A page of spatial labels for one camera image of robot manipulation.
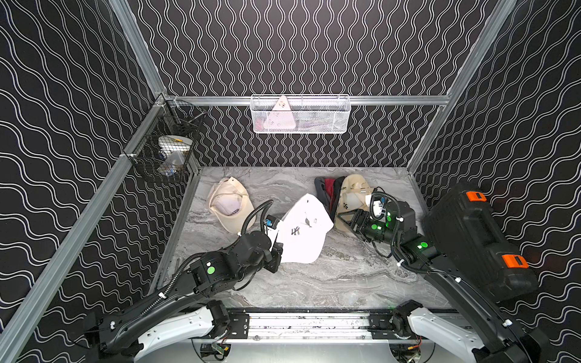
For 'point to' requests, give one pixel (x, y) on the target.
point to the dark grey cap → (321, 192)
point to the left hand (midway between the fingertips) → (283, 243)
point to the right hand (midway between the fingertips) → (340, 217)
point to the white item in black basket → (175, 148)
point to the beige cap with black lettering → (354, 190)
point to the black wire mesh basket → (173, 116)
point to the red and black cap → (332, 188)
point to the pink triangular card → (281, 117)
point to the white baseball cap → (302, 229)
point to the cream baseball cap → (230, 203)
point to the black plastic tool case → (461, 222)
